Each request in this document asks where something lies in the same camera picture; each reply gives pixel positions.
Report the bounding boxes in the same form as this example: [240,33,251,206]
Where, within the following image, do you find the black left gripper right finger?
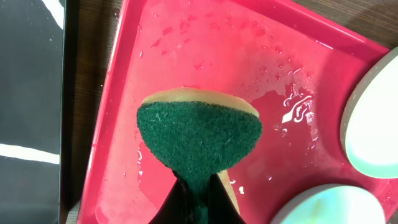
[207,174,245,224]

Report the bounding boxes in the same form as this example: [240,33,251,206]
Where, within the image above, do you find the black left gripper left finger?
[149,170,190,224]

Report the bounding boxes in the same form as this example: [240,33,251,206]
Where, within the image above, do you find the green and yellow sponge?
[137,88,262,223]

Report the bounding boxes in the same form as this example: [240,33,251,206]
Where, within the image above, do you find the red tray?
[78,1,397,223]

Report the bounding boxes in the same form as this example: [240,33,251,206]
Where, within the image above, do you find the black tray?
[1,0,70,223]

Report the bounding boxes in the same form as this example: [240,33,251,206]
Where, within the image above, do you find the near light blue plate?
[271,184,386,224]

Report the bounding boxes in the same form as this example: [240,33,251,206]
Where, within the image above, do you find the light blue plate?
[271,184,386,224]
[340,48,397,179]

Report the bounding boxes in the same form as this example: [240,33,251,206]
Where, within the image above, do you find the far light blue plate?
[340,48,397,179]

